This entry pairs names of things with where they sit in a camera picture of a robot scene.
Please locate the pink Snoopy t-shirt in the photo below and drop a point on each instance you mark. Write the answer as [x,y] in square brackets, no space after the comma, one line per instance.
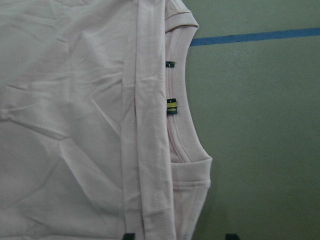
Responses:
[96,134]

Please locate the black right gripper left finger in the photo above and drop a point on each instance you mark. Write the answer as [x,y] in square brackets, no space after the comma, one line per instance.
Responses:
[129,236]

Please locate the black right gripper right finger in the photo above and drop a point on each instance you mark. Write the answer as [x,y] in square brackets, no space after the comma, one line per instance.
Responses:
[232,236]

